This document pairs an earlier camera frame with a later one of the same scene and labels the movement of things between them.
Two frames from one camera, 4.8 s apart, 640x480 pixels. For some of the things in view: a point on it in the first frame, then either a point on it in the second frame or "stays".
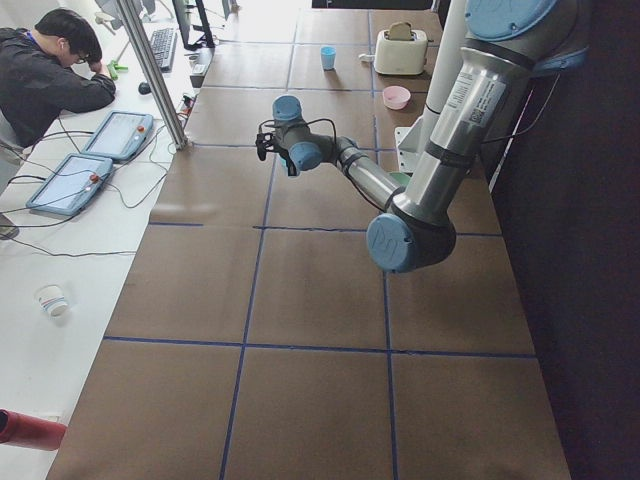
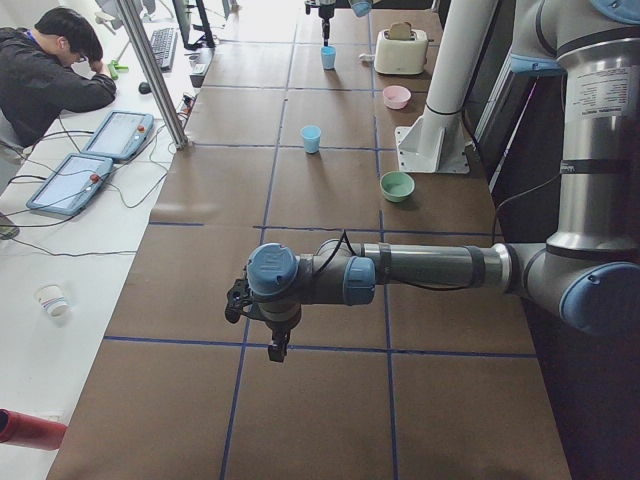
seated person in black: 52,71 stays
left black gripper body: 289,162 → 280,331
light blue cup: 328,53 stays
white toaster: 400,56 stays
